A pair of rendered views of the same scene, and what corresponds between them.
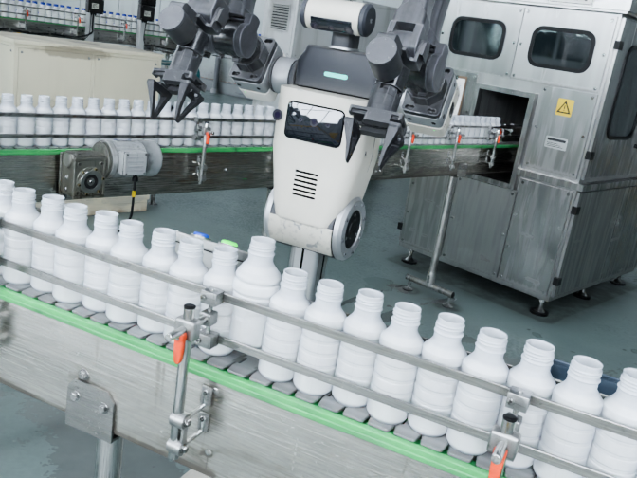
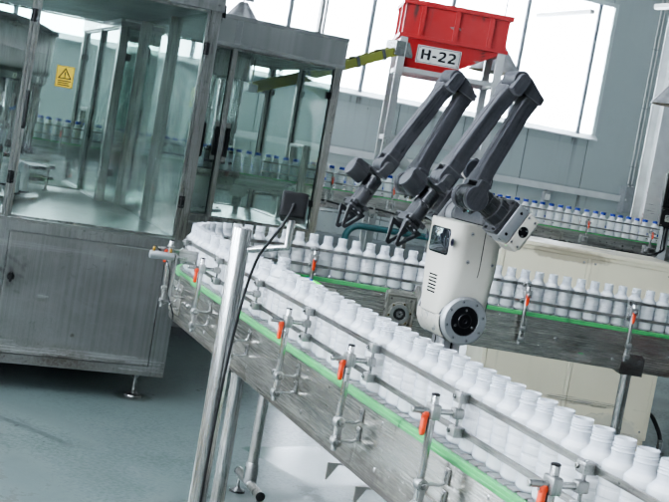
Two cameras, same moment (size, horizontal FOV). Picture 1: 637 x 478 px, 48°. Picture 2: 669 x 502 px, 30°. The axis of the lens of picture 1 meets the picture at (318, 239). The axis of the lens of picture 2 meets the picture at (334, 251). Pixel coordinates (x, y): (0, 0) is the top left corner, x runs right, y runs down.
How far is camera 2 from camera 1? 296 cm
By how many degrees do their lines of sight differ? 46
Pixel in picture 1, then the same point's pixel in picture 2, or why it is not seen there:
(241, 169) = (575, 342)
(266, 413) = (260, 339)
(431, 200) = not seen: outside the picture
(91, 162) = (402, 299)
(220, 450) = (248, 364)
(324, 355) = (282, 308)
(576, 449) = (323, 335)
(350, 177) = (452, 277)
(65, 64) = (556, 267)
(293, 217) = (425, 307)
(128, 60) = (632, 268)
